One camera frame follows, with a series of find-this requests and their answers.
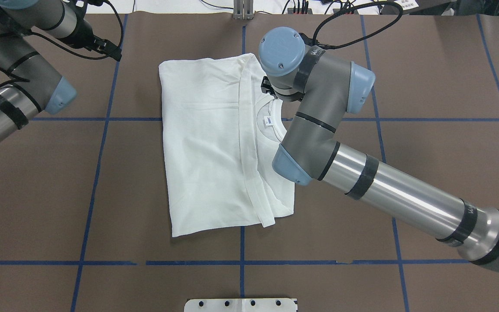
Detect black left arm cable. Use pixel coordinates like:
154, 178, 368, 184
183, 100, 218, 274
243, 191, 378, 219
0, 0, 124, 87

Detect aluminium frame post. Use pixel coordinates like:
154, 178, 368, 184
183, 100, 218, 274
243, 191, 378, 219
233, 0, 255, 20

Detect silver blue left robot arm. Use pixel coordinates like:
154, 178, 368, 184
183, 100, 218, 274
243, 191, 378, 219
0, 0, 122, 142

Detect white long-sleeve printed shirt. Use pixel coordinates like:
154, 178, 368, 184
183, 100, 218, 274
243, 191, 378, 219
159, 53, 295, 237

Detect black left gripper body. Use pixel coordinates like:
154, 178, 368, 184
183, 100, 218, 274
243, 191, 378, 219
65, 16, 105, 55

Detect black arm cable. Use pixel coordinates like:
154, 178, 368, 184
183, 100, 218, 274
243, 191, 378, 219
297, 1, 404, 50
0, 0, 124, 87

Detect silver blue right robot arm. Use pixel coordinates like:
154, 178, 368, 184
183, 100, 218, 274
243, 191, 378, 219
258, 26, 499, 273

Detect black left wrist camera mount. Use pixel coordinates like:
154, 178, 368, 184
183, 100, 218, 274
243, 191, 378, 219
64, 0, 108, 10

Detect black orange connector box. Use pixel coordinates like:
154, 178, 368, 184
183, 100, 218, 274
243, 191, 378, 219
325, 0, 357, 15
283, 0, 313, 15

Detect upper black orange connector box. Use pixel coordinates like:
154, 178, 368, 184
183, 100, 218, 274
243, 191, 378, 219
283, 0, 313, 15

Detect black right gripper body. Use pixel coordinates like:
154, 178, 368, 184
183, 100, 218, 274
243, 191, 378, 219
261, 76, 302, 102

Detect white central mounting column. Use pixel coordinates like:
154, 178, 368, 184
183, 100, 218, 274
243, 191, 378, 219
184, 298, 299, 312

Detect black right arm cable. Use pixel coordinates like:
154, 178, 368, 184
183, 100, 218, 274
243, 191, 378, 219
297, 1, 404, 50

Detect black box with white label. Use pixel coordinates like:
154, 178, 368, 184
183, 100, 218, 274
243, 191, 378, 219
394, 0, 453, 12

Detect lower black orange connector box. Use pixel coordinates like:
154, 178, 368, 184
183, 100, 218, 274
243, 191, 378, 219
325, 0, 357, 15

